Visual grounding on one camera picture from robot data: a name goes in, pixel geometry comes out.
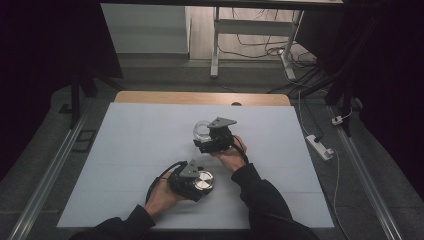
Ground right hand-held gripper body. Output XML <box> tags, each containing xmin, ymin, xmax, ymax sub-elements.
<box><xmin>206</xmin><ymin>116</ymin><xmax>239</xmax><ymax>154</ymax></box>

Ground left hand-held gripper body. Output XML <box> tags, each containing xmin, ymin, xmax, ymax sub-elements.
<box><xmin>167</xmin><ymin>158</ymin><xmax>201</xmax><ymax>202</ymax></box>

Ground silver metal jar lid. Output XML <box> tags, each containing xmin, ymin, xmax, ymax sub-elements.
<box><xmin>192</xmin><ymin>170</ymin><xmax>215</xmax><ymax>192</ymax></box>

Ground clear glass jar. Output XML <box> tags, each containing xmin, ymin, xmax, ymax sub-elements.
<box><xmin>192</xmin><ymin>120</ymin><xmax>214</xmax><ymax>143</ymax></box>

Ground person's left hand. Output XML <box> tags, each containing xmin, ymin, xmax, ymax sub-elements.
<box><xmin>144</xmin><ymin>171</ymin><xmax>186</xmax><ymax>218</ymax></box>

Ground person's right hand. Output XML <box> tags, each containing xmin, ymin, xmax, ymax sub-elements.
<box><xmin>210</xmin><ymin>134</ymin><xmax>248</xmax><ymax>173</ymax></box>

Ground wooden table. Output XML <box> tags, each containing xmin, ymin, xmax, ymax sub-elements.
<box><xmin>114</xmin><ymin>90</ymin><xmax>292</xmax><ymax>107</ymax></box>

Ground pale foam board mat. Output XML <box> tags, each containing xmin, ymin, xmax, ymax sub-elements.
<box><xmin>57</xmin><ymin>102</ymin><xmax>335</xmax><ymax>231</ymax></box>

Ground white power strip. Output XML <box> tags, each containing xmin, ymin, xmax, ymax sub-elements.
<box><xmin>305</xmin><ymin>134</ymin><xmax>335</xmax><ymax>162</ymax></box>

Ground light grey panel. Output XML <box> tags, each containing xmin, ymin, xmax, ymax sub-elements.
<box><xmin>100</xmin><ymin>3</ymin><xmax>192</xmax><ymax>55</ymax></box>

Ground black metal stand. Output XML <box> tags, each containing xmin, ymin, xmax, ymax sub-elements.
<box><xmin>289</xmin><ymin>13</ymin><xmax>384</xmax><ymax>138</ymax></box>
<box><xmin>59</xmin><ymin>66</ymin><xmax>124</xmax><ymax>129</ymax></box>

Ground dark desk top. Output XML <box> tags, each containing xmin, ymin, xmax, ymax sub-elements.
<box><xmin>99</xmin><ymin>0</ymin><xmax>344</xmax><ymax>10</ymax></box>

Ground black curtain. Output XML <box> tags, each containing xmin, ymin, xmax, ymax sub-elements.
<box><xmin>296</xmin><ymin>0</ymin><xmax>424</xmax><ymax>204</ymax></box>
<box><xmin>0</xmin><ymin>0</ymin><xmax>124</xmax><ymax>183</ymax></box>

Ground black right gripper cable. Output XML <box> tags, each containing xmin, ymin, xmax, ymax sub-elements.
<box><xmin>231</xmin><ymin>134</ymin><xmax>250</xmax><ymax>165</ymax></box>

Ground tangle of black cables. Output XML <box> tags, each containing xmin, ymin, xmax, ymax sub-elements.
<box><xmin>218</xmin><ymin>8</ymin><xmax>321</xmax><ymax>94</ymax></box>

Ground white desk frame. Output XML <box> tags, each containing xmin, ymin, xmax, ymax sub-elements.
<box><xmin>209</xmin><ymin>6</ymin><xmax>305</xmax><ymax>81</ymax></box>

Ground white cable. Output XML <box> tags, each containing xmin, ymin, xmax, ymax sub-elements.
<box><xmin>297</xmin><ymin>90</ymin><xmax>351</xmax><ymax>240</ymax></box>

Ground aluminium floor rail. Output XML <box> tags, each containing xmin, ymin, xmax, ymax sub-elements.
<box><xmin>328</xmin><ymin>106</ymin><xmax>403</xmax><ymax>240</ymax></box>
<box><xmin>8</xmin><ymin>109</ymin><xmax>89</xmax><ymax>240</ymax></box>

